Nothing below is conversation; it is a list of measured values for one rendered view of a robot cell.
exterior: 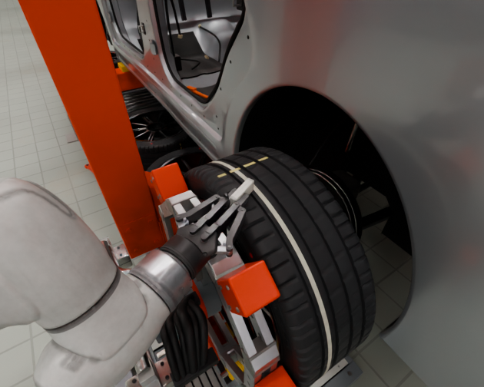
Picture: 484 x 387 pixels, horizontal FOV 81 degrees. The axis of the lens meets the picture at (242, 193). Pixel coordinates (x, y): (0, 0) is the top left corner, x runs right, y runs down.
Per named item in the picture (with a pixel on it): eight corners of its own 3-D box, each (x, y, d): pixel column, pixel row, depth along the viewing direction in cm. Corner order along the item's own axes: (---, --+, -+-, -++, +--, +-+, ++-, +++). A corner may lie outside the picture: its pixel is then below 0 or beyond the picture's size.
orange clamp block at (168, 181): (190, 191, 79) (177, 161, 78) (162, 202, 75) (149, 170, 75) (184, 194, 85) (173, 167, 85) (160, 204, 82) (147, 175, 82)
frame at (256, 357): (269, 403, 83) (290, 318, 47) (250, 418, 80) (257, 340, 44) (190, 267, 117) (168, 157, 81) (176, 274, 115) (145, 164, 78)
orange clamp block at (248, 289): (263, 294, 57) (282, 296, 49) (229, 314, 54) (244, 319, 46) (247, 262, 58) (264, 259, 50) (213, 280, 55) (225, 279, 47)
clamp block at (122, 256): (133, 266, 80) (128, 254, 77) (99, 281, 77) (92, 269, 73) (128, 253, 83) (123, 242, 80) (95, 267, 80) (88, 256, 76)
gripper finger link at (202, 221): (196, 246, 52) (190, 243, 52) (230, 207, 59) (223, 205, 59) (193, 233, 49) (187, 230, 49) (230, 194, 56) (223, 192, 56)
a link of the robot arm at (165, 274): (174, 322, 45) (199, 292, 49) (166, 297, 38) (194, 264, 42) (134, 291, 48) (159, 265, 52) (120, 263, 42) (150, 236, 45)
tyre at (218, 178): (252, 274, 132) (380, 393, 78) (207, 299, 123) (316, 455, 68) (221, 135, 106) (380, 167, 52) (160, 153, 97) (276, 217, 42)
